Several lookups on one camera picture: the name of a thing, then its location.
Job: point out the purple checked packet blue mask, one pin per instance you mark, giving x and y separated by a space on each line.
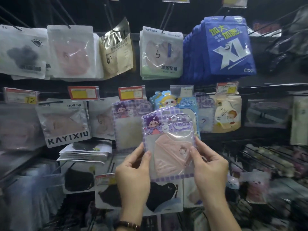
204 115

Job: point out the blue white bunny toy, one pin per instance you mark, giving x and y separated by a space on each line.
233 182

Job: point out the cream cartoon girl packet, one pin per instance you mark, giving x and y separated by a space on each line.
227 113

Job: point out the pale green mask packet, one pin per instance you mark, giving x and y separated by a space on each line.
161 57

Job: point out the white price tag with barcode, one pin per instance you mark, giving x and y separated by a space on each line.
227 88

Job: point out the pale tall packet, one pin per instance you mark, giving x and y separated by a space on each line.
299 120

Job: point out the black mask packet pale arc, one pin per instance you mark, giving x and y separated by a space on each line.
163 197

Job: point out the dark blue mask packet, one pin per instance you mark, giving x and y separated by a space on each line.
226 50

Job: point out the glossy packet pink mask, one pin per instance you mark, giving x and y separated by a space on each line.
72 55

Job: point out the clear holder yellow paper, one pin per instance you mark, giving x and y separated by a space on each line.
235 1

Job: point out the purple checked packet pink mask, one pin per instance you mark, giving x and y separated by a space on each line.
170 151

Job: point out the purple checked packet cream mask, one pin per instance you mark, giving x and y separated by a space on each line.
128 132

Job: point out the cream line-drawing mask packet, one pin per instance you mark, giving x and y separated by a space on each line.
115 55

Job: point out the white packet beige mask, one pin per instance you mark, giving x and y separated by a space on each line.
103 120

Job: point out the crumpled clear packet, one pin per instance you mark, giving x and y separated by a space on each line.
264 31

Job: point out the person's left forearm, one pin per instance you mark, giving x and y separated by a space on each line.
125 230

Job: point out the clear packet pink mask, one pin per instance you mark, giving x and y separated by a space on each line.
19 129

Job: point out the row of translucent mask packets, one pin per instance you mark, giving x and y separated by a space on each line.
29 197

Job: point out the person's left hand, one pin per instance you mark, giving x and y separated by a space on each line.
133 185

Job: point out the clear packet purple trim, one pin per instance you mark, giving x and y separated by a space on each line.
267 113

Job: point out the navy dotted headband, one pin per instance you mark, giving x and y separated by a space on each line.
276 62

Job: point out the white red price tag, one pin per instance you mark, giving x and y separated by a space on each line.
106 179

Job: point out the clear holder white paper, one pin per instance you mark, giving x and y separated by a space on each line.
182 90

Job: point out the red yellow price tag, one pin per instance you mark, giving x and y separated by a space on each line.
131 93
83 93

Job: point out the grey packet pink mask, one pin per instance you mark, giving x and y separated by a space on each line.
63 125

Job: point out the white packet grey mask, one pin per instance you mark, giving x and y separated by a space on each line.
21 55

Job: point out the stack of mask packets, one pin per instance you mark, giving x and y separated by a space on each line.
84 151

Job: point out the person's right hand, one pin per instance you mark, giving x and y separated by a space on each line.
211 178

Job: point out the blue cartoon packet cream mask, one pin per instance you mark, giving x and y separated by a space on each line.
185 103

